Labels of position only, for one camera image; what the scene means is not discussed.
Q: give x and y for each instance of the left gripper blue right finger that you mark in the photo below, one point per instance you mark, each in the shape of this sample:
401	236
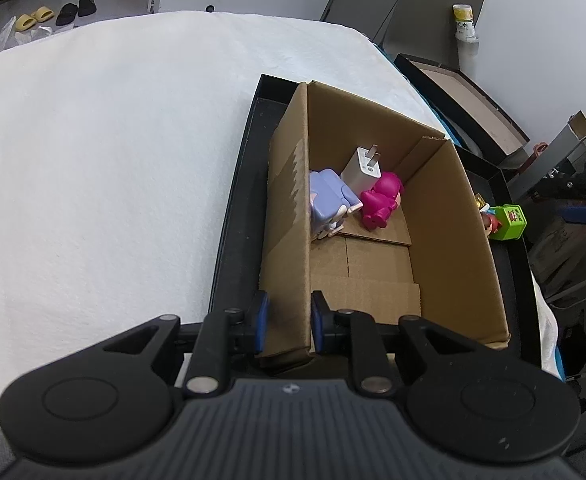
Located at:
357	338

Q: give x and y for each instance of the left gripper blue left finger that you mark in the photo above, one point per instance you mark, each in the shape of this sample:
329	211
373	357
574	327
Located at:
226	337

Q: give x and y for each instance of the green cube toy box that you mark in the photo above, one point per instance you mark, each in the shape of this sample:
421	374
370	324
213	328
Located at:
511	222

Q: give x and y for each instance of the brown-haired girl figurine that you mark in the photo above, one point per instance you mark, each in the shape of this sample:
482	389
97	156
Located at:
490	222

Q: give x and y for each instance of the brown cardboard box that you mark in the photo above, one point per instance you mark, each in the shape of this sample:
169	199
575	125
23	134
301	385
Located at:
432	259

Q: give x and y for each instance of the magenta bear toy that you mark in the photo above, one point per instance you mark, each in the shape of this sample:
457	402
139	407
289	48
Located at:
381	201

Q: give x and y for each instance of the purple block figure toy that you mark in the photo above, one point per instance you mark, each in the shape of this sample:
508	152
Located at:
331	201

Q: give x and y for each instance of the white USB wall charger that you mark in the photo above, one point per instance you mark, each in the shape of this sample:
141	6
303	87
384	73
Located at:
363	169

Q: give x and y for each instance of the black shallow tray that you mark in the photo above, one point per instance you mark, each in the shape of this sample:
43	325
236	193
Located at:
238	262

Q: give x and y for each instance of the black side table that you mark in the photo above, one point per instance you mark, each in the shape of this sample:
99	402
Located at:
476	121

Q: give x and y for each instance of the yellow capped spray bottle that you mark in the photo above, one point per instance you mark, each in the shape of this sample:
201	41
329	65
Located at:
467	39

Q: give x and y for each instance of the grey upright panel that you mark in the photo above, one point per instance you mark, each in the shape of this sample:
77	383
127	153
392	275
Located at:
420	28

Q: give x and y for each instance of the black slippers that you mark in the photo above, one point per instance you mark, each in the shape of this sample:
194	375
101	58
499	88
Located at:
70	11

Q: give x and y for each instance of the white plastic bag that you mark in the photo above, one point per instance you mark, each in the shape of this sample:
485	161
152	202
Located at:
10	38

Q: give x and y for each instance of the yellow slippers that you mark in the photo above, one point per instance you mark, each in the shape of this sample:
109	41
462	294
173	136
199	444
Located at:
27	21

